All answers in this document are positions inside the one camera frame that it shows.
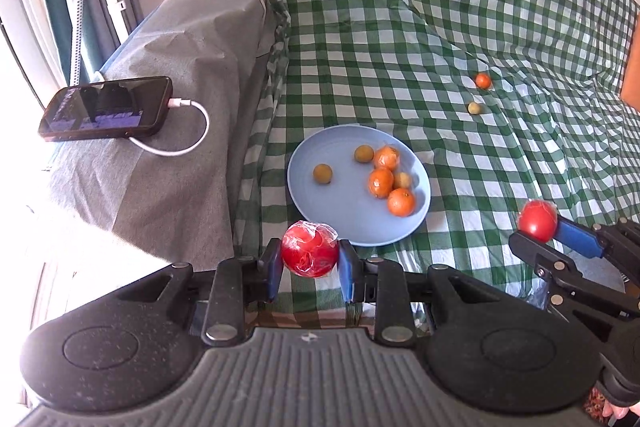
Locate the black smartphone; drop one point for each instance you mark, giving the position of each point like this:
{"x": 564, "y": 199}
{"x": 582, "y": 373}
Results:
{"x": 105, "y": 109}

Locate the plastic-wrapped small orange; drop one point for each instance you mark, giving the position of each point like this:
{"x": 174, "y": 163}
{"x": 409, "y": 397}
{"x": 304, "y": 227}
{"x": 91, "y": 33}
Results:
{"x": 387, "y": 158}

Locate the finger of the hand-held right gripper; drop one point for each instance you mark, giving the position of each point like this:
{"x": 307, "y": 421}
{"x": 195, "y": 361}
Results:
{"x": 555, "y": 264}
{"x": 575, "y": 233}

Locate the green checkered cloth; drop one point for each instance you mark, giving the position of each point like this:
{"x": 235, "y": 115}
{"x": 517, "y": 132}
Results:
{"x": 400, "y": 17}

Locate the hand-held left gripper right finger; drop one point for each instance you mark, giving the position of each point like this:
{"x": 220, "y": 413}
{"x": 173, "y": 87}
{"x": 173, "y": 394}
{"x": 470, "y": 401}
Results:
{"x": 350, "y": 274}

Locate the light blue plate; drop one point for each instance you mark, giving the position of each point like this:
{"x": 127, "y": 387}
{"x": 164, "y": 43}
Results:
{"x": 345, "y": 207}

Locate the plastic-wrapped red tomato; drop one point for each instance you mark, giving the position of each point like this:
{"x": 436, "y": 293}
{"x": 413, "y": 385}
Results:
{"x": 537, "y": 219}
{"x": 308, "y": 249}

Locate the small yellow-green fruit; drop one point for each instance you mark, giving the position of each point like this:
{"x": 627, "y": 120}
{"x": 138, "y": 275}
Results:
{"x": 364, "y": 153}
{"x": 323, "y": 173}
{"x": 474, "y": 108}
{"x": 403, "y": 180}

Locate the orange-brown panel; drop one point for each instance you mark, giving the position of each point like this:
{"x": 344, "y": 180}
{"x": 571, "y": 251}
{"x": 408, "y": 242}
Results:
{"x": 631, "y": 87}

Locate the person's right hand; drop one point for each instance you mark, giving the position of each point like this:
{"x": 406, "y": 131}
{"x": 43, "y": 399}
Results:
{"x": 622, "y": 411}

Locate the grey fabric cover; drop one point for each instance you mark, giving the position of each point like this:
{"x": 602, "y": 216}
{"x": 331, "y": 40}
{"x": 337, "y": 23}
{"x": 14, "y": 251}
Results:
{"x": 180, "y": 57}

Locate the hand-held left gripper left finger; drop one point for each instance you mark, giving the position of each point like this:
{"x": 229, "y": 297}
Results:
{"x": 270, "y": 272}

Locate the red patterned fabric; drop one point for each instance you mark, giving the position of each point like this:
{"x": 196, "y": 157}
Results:
{"x": 595, "y": 404}

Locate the white window frame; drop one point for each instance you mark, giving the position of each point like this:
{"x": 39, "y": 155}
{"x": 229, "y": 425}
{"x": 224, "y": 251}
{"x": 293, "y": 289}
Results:
{"x": 20, "y": 7}

